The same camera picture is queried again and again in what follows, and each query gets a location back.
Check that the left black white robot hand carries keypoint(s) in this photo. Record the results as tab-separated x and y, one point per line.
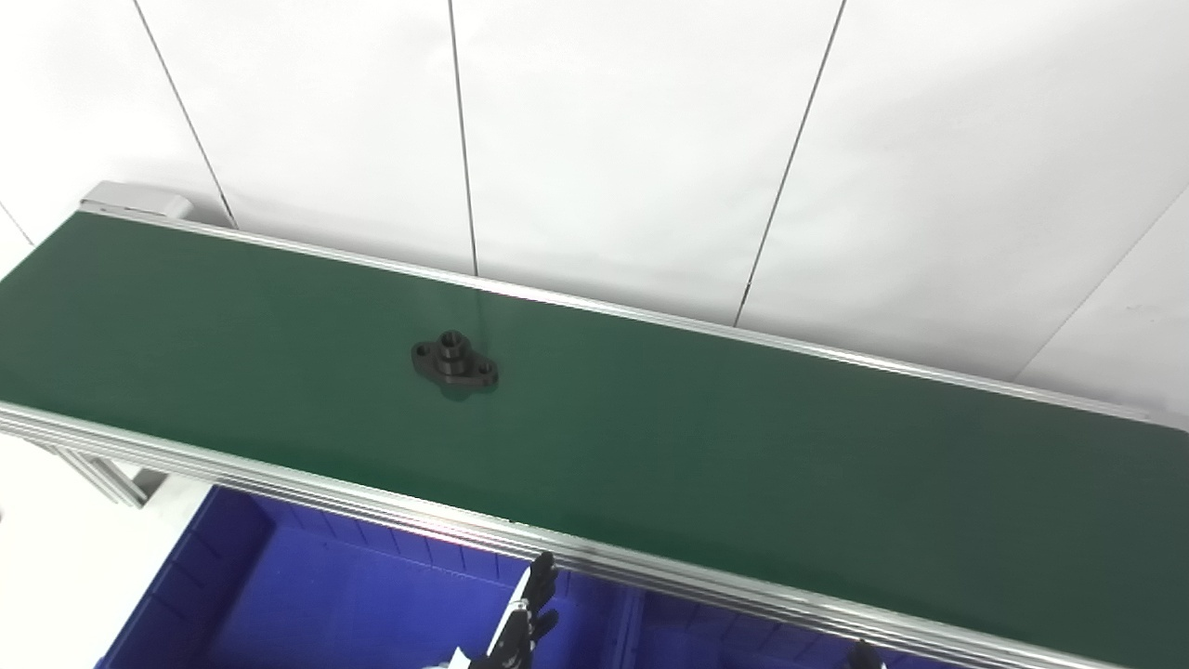
529	613

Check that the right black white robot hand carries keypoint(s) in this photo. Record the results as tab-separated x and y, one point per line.
864	658

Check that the black flanged metal part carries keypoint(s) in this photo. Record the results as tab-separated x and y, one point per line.
453	364

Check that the blue plastic bin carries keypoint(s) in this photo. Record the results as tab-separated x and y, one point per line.
725	641
325	595

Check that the green conveyor belt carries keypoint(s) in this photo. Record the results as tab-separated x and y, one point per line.
279	483
697	437

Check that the aluminium conveyor support leg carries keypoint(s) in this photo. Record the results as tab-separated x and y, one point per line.
107	476

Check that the grey conveyor end cap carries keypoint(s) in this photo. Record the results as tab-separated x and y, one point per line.
135	200

